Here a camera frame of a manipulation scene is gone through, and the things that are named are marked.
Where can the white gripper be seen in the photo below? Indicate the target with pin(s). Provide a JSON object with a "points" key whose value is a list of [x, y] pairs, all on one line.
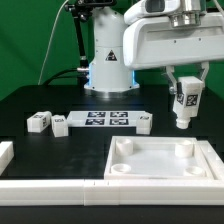
{"points": [[168, 33]]}

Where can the white square tabletop part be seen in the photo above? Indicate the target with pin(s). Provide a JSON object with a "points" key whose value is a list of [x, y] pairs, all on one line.
{"points": [[132, 157]]}

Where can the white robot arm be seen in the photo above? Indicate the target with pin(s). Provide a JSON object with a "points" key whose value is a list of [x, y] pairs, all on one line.
{"points": [[107, 73]]}

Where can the white U-shaped fence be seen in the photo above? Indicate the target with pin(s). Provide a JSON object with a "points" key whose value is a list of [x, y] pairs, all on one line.
{"points": [[119, 192]]}

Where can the black camera stand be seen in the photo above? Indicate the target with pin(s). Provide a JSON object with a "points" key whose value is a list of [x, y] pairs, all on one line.
{"points": [[81, 11]]}

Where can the white marker base plate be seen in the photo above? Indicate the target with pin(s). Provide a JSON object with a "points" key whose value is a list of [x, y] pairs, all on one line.
{"points": [[103, 118]]}

